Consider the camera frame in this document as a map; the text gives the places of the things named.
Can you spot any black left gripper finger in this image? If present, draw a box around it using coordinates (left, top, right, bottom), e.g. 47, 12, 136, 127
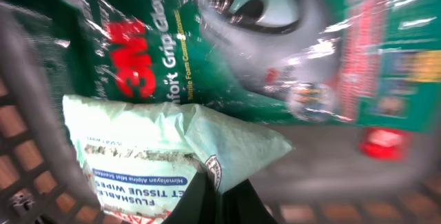
163, 172, 277, 224

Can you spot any grey plastic shopping basket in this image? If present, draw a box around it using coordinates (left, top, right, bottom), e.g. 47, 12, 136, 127
1, 6, 440, 223

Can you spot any mint green wipes pack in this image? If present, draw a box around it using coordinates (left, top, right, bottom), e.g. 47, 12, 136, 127
62, 95, 293, 223

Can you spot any green 3M gloves package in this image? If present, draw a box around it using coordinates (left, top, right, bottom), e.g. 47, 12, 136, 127
61, 0, 440, 131

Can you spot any red Nescafe sachet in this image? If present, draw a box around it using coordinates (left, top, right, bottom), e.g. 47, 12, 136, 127
360, 127, 411, 161

